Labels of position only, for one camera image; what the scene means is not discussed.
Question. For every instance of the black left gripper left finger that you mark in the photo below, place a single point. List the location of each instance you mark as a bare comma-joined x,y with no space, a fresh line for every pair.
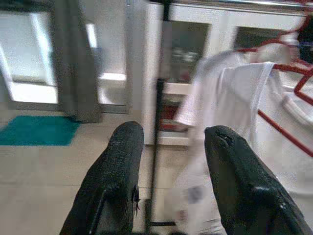
115,176

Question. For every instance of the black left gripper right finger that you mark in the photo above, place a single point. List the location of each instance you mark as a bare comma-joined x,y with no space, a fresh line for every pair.
244,186

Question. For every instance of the black clothes rack pole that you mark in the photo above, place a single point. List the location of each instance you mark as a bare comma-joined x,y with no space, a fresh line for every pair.
159,102

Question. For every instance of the white long sleeve garment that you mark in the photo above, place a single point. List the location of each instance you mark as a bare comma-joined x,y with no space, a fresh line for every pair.
234,98

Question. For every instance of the teal floor mat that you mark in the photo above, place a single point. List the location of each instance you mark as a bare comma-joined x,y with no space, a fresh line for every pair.
36,131

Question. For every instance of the white glass front cabinet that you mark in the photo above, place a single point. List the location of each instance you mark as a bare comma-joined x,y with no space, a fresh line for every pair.
185,36

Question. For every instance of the grey curtain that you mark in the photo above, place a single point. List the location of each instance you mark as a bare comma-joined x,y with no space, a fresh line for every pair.
75,61

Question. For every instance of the white framed glass door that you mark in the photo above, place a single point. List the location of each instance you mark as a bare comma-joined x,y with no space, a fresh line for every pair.
29,61

